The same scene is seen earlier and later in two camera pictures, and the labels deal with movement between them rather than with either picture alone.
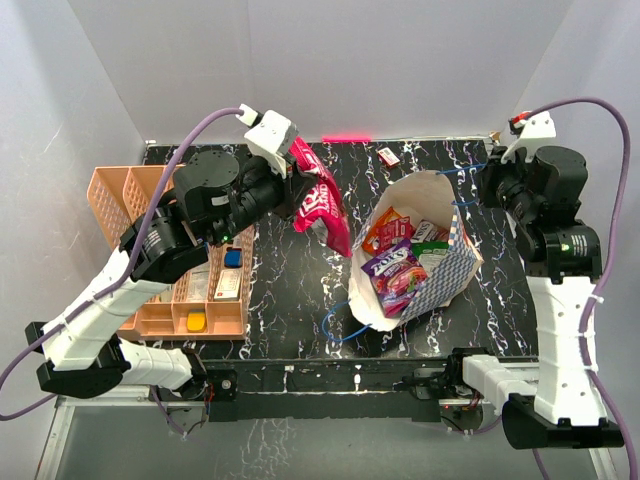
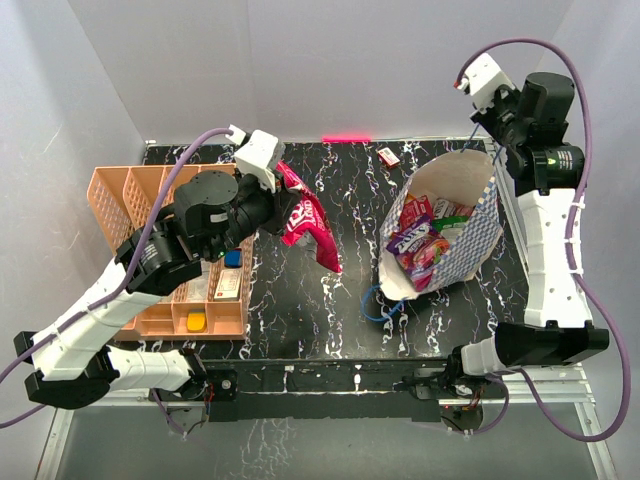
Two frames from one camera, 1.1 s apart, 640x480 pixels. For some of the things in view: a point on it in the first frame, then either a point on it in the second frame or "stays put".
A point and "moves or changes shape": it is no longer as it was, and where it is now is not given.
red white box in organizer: [228, 285] stays put
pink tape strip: [346, 139] stays put
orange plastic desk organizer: [212, 304] stays put
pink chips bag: [321, 201] moves or changes shape
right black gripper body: [503, 187] to [499, 121]
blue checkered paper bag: [429, 197] to [467, 177]
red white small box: [387, 156] stays put
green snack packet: [430, 253] to [442, 223]
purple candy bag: [397, 277] to [418, 251]
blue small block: [233, 258] stays put
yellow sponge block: [196, 322] stays put
